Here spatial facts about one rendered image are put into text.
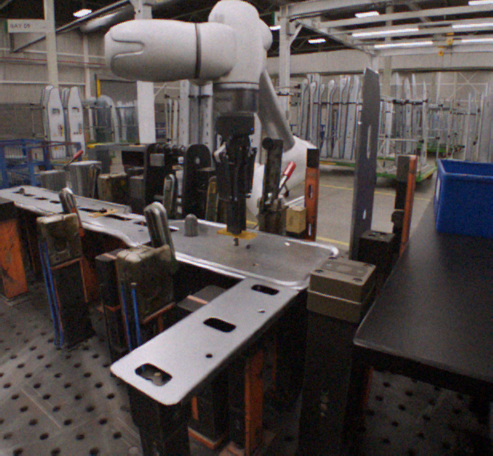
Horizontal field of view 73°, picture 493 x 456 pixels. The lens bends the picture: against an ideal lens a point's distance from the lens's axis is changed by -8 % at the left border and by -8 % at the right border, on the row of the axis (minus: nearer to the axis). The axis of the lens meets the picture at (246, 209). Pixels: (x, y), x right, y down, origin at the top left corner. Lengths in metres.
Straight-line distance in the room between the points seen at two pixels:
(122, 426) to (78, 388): 0.16
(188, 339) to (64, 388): 0.50
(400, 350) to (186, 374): 0.23
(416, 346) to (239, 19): 0.58
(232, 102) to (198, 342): 0.42
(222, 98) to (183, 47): 0.11
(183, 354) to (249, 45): 0.52
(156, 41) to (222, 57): 0.12
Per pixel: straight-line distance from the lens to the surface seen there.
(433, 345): 0.44
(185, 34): 0.67
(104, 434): 0.79
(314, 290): 0.51
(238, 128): 0.68
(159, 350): 0.46
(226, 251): 0.73
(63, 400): 0.89
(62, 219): 0.92
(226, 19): 0.69
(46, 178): 1.62
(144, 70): 0.67
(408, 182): 0.75
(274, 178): 0.84
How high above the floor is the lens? 1.27
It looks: 15 degrees down
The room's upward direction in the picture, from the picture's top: straight up
